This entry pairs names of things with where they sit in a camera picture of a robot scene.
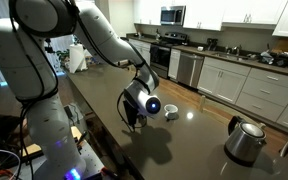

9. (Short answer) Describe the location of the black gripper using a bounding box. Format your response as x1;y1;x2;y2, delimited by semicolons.
122;98;143;133

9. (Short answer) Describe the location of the black power adapter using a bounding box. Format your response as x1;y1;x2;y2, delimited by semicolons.
63;105;76;122

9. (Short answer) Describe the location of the narrow white base cabinet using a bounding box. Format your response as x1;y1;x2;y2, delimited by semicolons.
167;48;182;81

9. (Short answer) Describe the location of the black steel stove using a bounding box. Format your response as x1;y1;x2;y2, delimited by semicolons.
149;31;189;80

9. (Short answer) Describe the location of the steel dishwasher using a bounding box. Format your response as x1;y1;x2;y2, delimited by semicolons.
177;51;205;89

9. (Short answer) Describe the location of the green house plant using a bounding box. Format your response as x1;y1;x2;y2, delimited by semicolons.
55;49;71;68

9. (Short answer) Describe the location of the steel electric kettle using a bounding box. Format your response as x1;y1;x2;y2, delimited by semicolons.
223;115;268;165

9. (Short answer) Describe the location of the black coffee maker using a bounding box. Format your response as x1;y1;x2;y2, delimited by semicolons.
206;37;219;52

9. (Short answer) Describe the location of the steel microwave oven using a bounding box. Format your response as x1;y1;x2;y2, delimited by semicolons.
160;5;187;26

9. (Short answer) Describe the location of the metal sink faucet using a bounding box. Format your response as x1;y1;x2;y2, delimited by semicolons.
232;44;242;56

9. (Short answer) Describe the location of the white base cabinet with drawers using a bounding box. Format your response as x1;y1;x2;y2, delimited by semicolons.
197;56;288;134

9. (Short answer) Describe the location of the pile of kitchen clutter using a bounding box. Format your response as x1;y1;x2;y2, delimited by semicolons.
257;49;288;68

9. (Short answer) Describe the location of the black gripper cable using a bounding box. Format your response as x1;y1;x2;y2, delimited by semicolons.
116;89;149;133

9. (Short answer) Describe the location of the white cup with handle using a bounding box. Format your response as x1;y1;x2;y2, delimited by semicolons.
163;103;179;120

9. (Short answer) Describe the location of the orange cable bundle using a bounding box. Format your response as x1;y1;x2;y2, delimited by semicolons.
0;168;17;180

